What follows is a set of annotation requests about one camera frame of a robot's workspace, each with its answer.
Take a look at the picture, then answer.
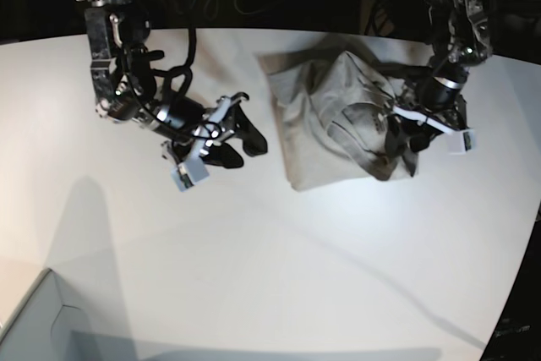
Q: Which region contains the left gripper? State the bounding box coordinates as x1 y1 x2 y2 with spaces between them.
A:
385 91 469 158

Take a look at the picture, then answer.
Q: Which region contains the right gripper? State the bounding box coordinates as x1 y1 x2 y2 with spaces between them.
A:
158 92 268 169

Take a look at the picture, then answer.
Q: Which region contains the grey t-shirt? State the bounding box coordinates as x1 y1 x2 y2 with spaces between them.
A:
259 35 418 192

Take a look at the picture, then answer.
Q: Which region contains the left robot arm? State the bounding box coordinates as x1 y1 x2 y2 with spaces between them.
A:
380 0 492 157

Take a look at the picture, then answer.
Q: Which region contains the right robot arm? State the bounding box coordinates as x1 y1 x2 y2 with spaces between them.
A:
76 0 268 169

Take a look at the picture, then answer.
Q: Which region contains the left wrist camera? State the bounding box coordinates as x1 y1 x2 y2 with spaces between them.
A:
445 129 477 155

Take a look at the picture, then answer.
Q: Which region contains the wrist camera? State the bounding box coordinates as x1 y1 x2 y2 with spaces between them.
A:
171 159 210 192
445 129 477 155

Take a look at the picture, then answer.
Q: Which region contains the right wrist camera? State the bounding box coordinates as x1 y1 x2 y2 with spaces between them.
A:
171 159 210 192

